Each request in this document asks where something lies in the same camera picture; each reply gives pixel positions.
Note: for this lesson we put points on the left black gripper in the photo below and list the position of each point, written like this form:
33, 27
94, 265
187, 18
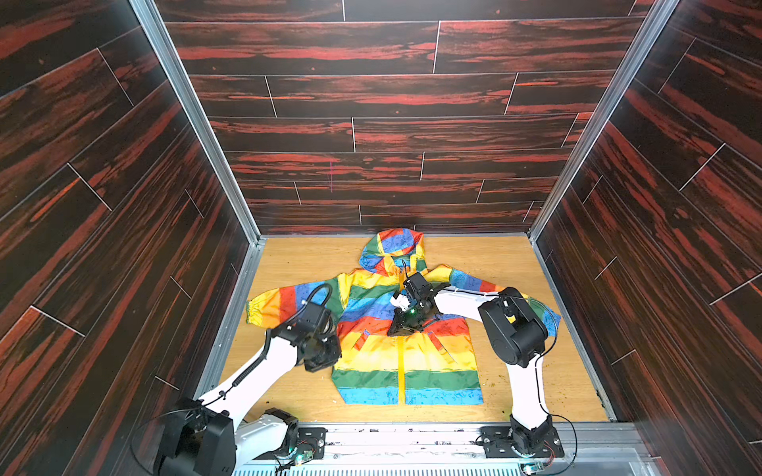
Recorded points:
335, 354

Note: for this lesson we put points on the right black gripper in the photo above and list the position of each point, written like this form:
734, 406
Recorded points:
414, 292

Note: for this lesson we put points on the rainbow striped zip jacket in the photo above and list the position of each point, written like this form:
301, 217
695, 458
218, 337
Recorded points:
436, 366

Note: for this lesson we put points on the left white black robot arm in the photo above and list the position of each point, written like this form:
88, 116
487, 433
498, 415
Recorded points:
209, 437

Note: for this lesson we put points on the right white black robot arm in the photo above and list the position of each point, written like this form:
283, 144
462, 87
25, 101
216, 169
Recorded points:
516, 334

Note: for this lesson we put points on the left green circuit board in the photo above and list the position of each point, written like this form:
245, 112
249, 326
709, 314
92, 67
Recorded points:
303, 456

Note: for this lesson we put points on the green circuit board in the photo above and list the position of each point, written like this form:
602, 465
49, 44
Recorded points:
303, 456
532, 468

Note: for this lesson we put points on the right green circuit board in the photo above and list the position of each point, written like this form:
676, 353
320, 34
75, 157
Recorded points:
532, 468

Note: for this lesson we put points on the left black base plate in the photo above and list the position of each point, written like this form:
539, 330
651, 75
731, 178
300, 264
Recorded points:
311, 437

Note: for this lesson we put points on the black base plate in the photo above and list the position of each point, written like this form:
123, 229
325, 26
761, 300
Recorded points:
499, 442
311, 437

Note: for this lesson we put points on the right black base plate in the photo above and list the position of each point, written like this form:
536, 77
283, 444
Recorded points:
499, 442

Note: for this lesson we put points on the aluminium front rail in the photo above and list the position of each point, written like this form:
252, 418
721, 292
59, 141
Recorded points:
600, 448

